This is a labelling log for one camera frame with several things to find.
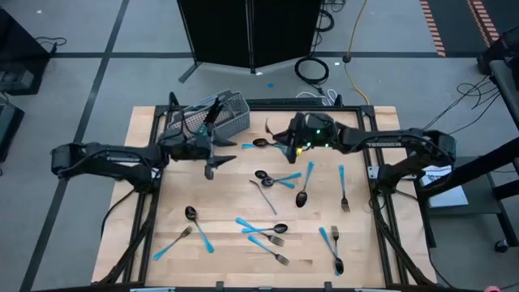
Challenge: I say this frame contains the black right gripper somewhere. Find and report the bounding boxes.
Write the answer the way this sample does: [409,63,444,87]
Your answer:
[272,111,340,165]

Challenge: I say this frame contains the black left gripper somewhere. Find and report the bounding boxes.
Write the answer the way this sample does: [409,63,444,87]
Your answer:
[160,121,238,182]

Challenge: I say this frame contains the silver spoon bowl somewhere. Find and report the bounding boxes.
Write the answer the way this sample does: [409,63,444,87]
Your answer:
[294,161,315,209]

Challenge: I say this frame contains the grey mesh cutlery basket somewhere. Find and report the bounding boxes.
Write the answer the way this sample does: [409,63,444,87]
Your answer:
[165,88,251,141]

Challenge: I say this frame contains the black ventilated bar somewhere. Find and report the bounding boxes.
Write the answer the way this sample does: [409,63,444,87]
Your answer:
[247,97,337,108]

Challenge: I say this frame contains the black folding partition screen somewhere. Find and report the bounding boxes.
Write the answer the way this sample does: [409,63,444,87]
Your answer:
[177,0,324,75]

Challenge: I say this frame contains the white paper sheet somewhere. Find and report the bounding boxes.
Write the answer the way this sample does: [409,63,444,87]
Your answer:
[416,161,470,208]

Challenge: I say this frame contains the black metal stand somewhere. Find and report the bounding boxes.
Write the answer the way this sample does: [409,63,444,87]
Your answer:
[413,136,519,253]

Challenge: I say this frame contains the black mat orange striped edge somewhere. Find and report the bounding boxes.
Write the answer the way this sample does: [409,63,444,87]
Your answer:
[465,0,519,45]
[419,0,491,58]

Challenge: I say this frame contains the dark equipment box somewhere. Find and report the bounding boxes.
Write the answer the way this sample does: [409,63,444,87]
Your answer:
[0,101,25,163]

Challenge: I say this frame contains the black cabinet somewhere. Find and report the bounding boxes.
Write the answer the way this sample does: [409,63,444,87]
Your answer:
[0,7,52,97]

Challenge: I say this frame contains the black equipment rack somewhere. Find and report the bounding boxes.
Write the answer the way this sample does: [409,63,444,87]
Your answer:
[476,26,519,76]

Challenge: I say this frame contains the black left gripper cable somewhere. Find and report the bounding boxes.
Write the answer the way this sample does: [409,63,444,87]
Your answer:
[178,108,196,137]

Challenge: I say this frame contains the white cable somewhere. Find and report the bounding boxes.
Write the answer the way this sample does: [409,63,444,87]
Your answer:
[295,88,338,106]

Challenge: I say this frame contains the coiled black floor cable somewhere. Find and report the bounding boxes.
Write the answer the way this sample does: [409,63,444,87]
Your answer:
[294,55,330,85]

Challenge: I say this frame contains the black power cable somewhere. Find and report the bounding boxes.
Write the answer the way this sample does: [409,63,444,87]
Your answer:
[100,188,137,240]

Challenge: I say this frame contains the black cable bundle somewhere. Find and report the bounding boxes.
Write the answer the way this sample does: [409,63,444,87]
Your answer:
[314,0,337,33]

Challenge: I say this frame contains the yellow hanging cable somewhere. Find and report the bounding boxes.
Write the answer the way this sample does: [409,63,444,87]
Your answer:
[343,0,371,105]

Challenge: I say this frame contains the loose black floor cables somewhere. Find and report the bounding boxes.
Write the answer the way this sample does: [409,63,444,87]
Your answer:
[411,75,504,148]

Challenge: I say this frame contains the thin black floor cable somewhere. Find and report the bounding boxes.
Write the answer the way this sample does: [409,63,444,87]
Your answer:
[34,36,68,56]

